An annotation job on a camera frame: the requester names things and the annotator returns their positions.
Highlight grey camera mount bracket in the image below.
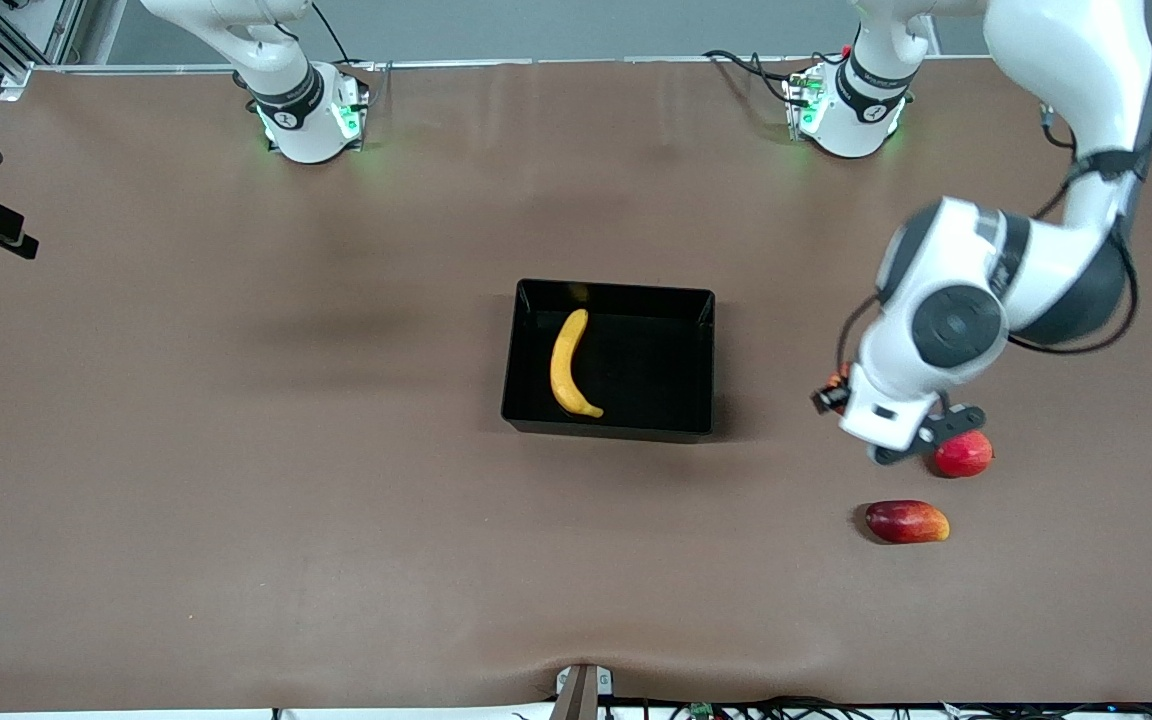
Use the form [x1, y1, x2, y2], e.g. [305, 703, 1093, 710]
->
[554, 663, 615, 720]

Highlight black left arm base cables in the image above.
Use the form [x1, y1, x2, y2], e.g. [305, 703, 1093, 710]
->
[702, 48, 799, 109]

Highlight round red fruit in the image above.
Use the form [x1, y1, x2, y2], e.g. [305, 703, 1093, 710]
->
[934, 430, 995, 479]

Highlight black right arm base cable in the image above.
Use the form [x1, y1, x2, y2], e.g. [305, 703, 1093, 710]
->
[311, 0, 392, 76]

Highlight black plastic box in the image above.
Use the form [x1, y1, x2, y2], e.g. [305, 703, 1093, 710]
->
[501, 278, 717, 444]

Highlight red yellow mango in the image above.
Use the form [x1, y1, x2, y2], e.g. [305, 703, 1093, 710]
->
[864, 499, 952, 545]

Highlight brown table mat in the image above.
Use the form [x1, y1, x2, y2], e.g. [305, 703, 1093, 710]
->
[0, 55, 1152, 713]

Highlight aluminium frame profile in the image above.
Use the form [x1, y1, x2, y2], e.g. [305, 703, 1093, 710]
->
[0, 0, 87, 101]

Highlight yellow banana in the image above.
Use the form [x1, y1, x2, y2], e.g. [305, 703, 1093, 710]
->
[549, 308, 605, 419]

